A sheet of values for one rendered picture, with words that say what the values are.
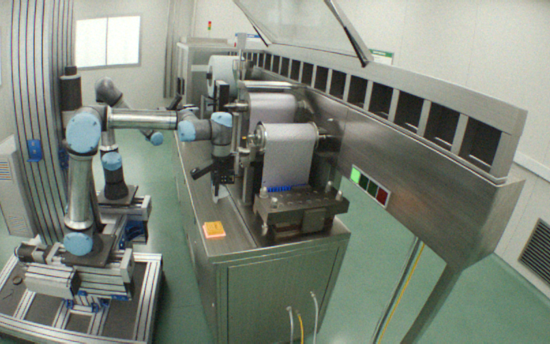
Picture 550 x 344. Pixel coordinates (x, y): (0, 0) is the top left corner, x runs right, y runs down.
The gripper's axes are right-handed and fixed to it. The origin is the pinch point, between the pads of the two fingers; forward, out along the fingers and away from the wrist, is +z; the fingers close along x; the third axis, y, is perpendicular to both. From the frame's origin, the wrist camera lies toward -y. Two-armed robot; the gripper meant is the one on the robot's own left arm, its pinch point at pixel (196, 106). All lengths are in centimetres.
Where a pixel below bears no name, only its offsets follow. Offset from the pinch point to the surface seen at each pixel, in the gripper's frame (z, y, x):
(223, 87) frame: -1.4, -23.9, 36.1
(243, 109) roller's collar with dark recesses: 7.1, -14.9, 44.6
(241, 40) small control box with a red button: 18.0, -44.5, 12.3
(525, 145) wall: 258, -20, 144
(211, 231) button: -26, 20, 84
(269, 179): 6, 6, 77
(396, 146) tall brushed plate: 24, -31, 119
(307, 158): 23, -4, 79
